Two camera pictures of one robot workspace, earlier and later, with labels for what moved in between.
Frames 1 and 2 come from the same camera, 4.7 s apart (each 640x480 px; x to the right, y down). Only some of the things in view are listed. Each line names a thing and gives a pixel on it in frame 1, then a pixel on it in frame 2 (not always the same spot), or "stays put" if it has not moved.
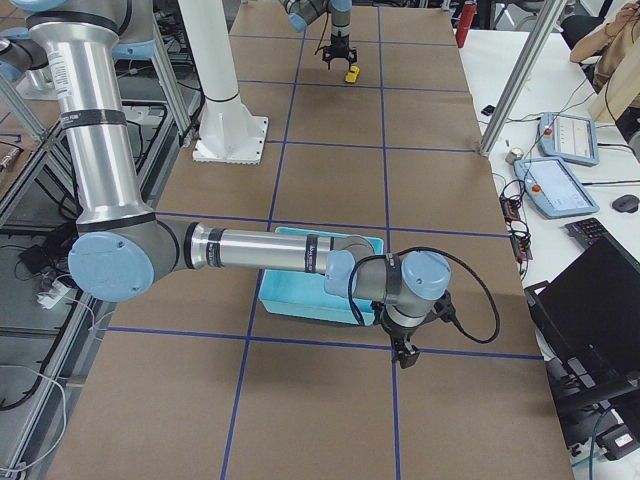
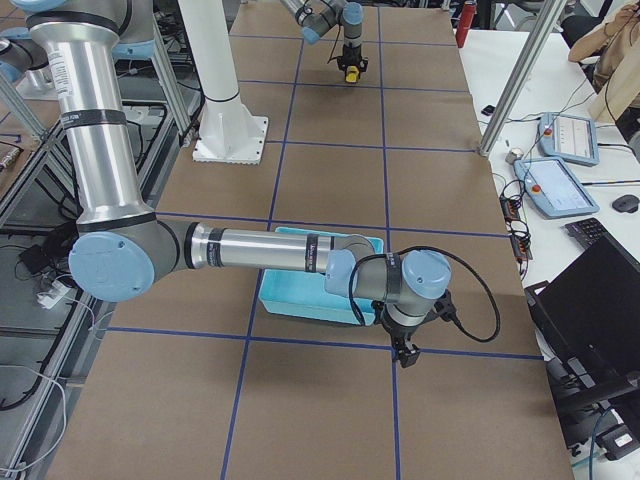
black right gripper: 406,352 stays put
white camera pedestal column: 228,133 stays put
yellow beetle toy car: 351,77 stays put
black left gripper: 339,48 → 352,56
